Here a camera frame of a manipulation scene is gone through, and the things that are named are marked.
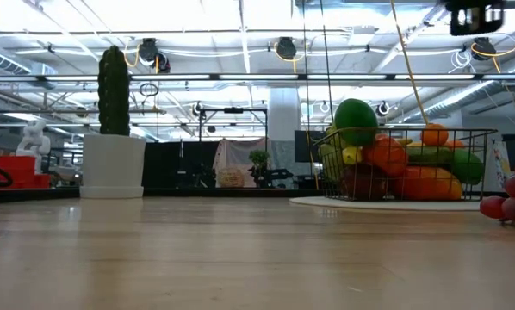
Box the red bell pepper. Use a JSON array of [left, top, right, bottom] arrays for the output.
[[363, 133, 409, 177]]

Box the green cucumber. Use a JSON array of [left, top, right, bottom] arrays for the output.
[[406, 146, 455, 167]]

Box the wire basket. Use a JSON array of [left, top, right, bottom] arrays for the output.
[[313, 127, 498, 202]]

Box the red orange mango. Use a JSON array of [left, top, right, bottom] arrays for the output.
[[390, 165, 463, 202]]

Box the black distant monitor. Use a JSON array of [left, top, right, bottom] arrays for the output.
[[295, 129, 327, 164]]

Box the woven wicker basket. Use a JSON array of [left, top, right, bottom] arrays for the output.
[[217, 167, 246, 189]]

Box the white plate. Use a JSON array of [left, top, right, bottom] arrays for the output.
[[288, 195, 482, 212]]

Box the large green lime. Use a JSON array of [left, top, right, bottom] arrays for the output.
[[333, 97, 380, 147]]

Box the black partition panel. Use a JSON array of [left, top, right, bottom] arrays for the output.
[[141, 140, 219, 189]]

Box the red box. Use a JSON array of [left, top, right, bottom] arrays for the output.
[[0, 155, 52, 190]]

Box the green pear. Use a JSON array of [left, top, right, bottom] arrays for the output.
[[317, 143, 344, 182]]

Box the pink draped cloth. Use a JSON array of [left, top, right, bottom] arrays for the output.
[[212, 137, 270, 189]]

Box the small green lime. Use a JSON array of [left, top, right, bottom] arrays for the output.
[[445, 148, 486, 186]]

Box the dark red pomegranate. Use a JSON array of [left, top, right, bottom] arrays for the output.
[[338, 163, 390, 202]]

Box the yellow hanging cable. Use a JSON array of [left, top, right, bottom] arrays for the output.
[[388, 0, 431, 127]]

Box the small green potted plant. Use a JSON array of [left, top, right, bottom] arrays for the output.
[[248, 149, 272, 176]]

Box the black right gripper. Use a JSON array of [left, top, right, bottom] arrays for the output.
[[443, 0, 506, 37]]

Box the black distant rig frame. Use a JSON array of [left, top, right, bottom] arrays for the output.
[[198, 106, 270, 152]]

